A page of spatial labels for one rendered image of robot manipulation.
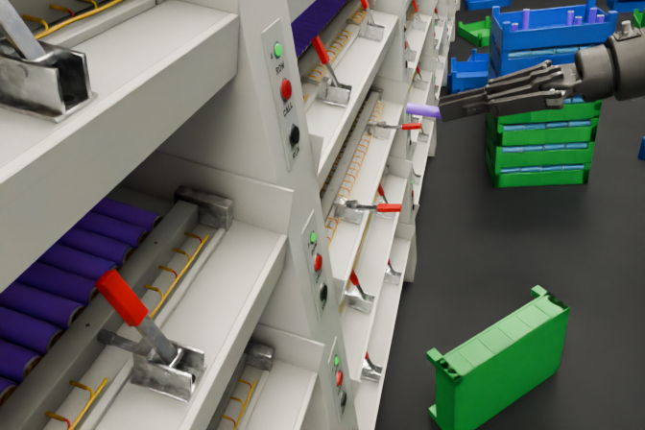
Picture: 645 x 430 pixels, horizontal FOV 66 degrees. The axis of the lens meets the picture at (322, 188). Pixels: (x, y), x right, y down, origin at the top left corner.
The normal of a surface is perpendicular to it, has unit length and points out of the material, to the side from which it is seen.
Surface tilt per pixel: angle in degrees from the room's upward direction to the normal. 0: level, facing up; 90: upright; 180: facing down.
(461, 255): 0
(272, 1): 90
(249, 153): 90
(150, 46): 17
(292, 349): 90
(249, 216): 90
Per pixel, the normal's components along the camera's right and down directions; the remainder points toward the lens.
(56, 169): 0.95, 0.27
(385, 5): -0.26, 0.55
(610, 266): -0.14, -0.83
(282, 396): 0.14, -0.79
